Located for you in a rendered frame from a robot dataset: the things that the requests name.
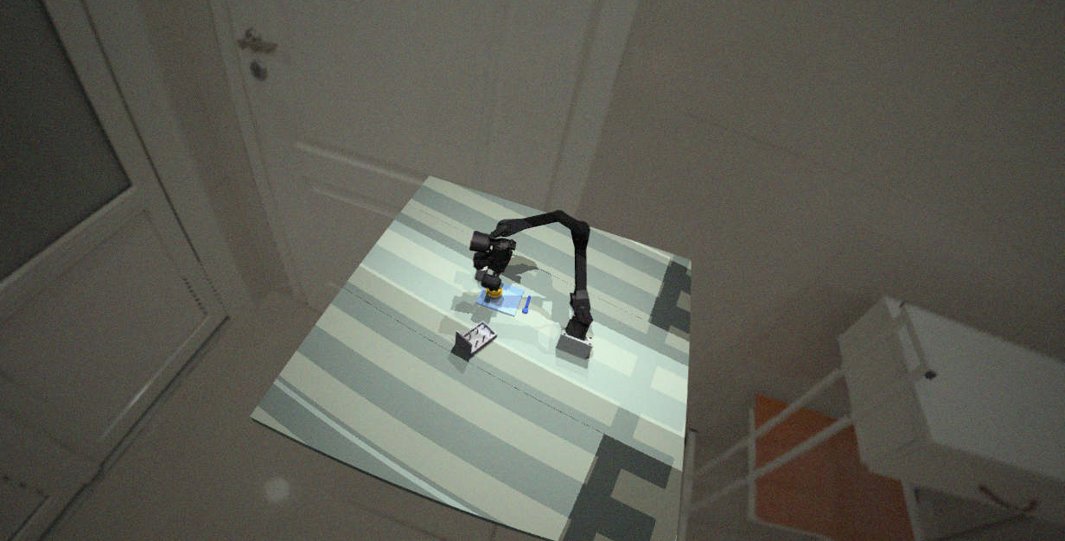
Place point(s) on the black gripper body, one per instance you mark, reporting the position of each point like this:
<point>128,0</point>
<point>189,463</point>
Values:
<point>493,282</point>

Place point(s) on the light blue flat mat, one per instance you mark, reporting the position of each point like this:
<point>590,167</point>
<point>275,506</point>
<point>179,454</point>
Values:
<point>507,303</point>

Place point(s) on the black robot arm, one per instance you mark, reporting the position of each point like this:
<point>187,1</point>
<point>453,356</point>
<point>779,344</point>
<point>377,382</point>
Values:
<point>580,232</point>

